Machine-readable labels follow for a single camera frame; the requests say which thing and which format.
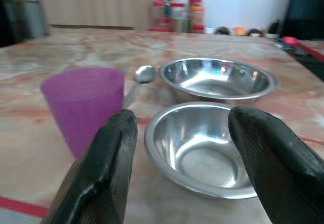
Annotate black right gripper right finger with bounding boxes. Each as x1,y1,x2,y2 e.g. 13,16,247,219
227,106,324,224

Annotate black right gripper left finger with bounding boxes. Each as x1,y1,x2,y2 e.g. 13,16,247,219
42,109,139,224

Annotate large steel bowl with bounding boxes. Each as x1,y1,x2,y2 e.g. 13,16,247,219
159,58,276,105

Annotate purple plastic cup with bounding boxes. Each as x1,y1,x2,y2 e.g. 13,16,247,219
40,67,126,159

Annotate small steel bowl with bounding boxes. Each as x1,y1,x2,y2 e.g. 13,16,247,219
144,102,259,200

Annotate red plastic utensil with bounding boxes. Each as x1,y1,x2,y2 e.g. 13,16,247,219
282,36,324,62

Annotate light wooden sideboard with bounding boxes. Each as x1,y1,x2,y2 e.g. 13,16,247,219
40,0,163,31

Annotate tall orange-filled jar red lid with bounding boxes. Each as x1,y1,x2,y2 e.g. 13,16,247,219
187,0,205,34

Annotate clear jar with red lid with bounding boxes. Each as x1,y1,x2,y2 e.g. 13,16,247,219
151,1,171,32

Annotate wide jar with red lid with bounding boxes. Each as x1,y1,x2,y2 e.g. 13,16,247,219
170,3,191,33

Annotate grey storage unit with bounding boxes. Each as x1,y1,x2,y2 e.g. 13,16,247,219
0,0,50,42

